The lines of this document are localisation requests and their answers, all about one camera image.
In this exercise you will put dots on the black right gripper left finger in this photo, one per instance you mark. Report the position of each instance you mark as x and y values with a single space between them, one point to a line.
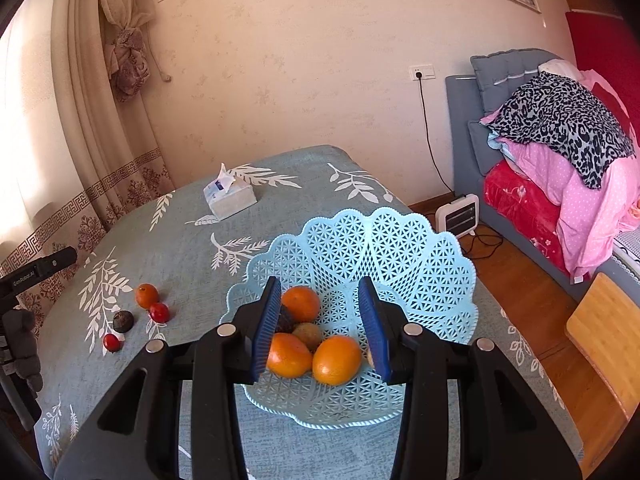
133 431

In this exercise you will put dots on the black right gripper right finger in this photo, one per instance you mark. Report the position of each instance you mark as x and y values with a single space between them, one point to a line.
505 431

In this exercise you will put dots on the oval orange fruit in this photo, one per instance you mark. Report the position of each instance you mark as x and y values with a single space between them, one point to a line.
288 357

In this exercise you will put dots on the red cherry tomato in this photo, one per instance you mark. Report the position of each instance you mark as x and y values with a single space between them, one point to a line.
111 343
159 313

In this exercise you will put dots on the small brown kiwi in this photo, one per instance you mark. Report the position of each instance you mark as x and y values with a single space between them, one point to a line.
309 334

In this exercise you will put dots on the orange tangerine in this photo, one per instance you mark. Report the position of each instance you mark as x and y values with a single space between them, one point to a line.
302 304

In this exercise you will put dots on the small round orange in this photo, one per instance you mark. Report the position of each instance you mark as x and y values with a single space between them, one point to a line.
146 295

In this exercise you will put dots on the small dark water chestnut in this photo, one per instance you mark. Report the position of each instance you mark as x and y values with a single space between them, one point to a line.
123 321

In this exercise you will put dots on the large orange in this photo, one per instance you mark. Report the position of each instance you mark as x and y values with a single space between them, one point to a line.
336 361

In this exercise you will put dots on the grey gloved left hand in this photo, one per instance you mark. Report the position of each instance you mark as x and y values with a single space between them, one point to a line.
18 325

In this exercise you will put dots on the wooden stool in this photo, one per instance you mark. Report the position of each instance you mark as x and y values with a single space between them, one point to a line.
605 329

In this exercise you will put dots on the blue white tissue box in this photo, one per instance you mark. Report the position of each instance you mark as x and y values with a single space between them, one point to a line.
227 195

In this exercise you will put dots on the white space heater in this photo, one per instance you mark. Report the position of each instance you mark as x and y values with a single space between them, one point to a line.
459 217

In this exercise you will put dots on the pink bedding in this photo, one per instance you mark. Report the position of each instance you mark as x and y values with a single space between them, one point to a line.
589 220

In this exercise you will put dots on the red floral blanket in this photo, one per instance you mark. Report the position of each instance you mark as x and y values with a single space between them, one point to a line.
524 205

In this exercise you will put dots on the beige patterned curtain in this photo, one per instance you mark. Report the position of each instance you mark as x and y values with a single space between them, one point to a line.
78 151

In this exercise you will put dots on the leopard print cloth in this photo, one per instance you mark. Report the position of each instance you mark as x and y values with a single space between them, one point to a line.
562 114

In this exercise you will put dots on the red headboard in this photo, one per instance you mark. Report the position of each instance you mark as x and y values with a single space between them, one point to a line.
608 46

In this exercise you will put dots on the grey padded bed frame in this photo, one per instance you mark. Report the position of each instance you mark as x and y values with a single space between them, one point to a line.
495 77

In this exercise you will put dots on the white wall socket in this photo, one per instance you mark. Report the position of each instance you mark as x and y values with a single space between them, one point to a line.
422 72

